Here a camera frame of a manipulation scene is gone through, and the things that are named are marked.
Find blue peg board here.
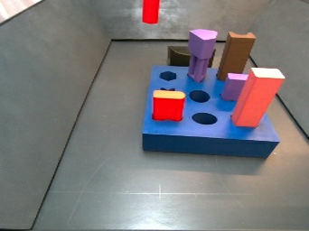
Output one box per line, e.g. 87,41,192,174
142,66,279,158

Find red block yellow top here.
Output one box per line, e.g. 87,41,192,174
152,90,186,122

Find dark olive block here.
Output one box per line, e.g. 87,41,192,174
167,46,217,67

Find small purple block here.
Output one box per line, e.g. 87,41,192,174
221,73,247,101

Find tall purple shaped peg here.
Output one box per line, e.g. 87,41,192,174
188,29,217,82

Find salmon tall rectangular block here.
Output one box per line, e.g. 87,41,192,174
231,68,285,127

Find brown tall block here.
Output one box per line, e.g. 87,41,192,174
217,32,255,81

